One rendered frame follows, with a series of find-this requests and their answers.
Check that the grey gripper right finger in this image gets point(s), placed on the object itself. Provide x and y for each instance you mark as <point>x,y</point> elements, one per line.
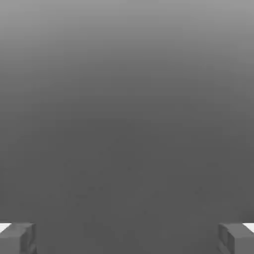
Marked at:
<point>238,239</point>

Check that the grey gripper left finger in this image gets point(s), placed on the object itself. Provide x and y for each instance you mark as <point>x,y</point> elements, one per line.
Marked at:
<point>15,239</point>

